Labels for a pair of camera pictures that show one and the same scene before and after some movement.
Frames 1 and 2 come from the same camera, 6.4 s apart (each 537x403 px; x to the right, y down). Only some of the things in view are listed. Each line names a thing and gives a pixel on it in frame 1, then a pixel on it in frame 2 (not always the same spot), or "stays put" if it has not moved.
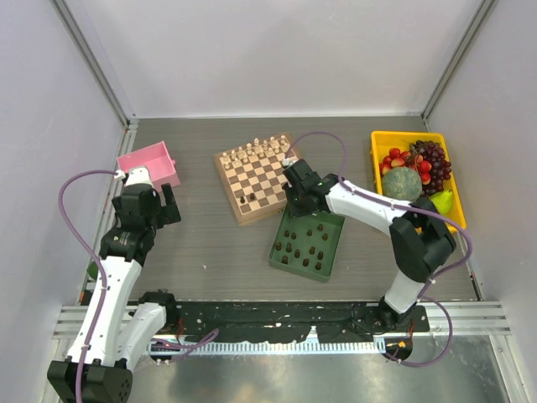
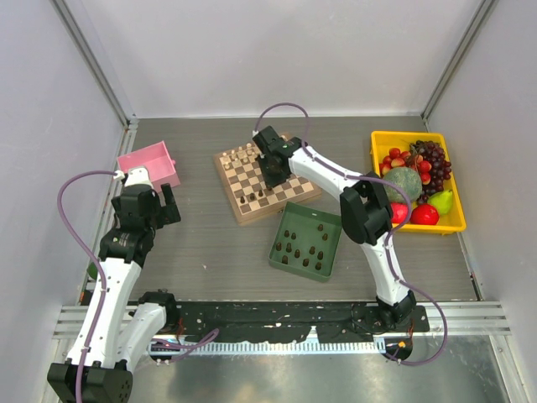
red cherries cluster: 395,158 stays put
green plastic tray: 307,246 stays put
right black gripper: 294,211 to 270,181
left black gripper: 170,214 stays put
